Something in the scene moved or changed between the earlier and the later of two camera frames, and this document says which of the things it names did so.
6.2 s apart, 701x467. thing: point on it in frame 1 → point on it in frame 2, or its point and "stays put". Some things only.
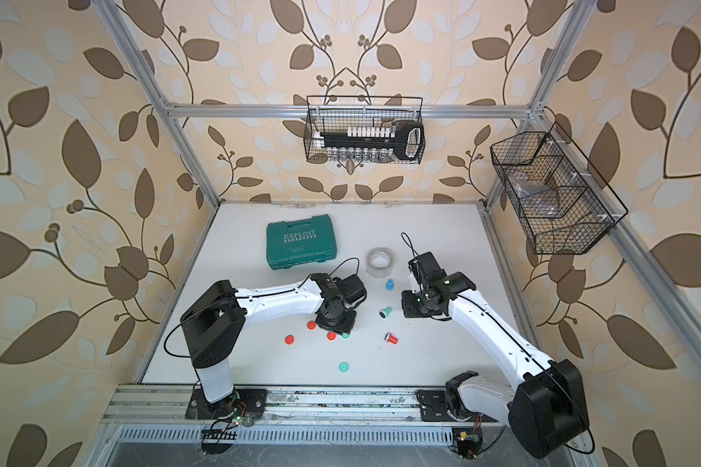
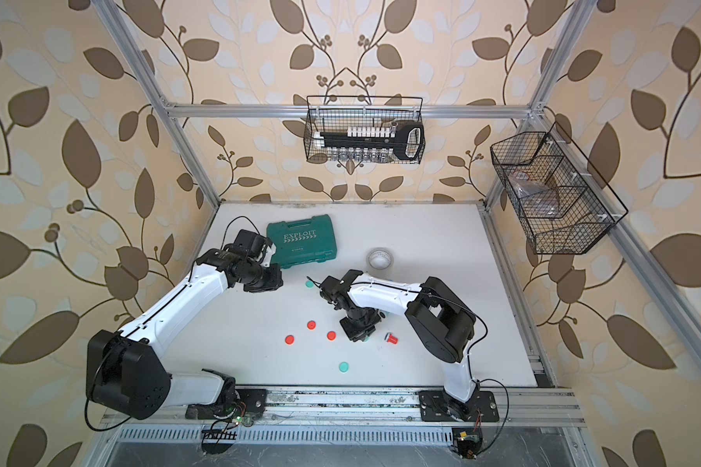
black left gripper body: [342, 321] → [262, 277]
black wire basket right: [562, 202] stays put
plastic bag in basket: [535, 199] stays put
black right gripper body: [416, 304] → [358, 324]
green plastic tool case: [299, 242] stays put
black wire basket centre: [365, 129] stays put
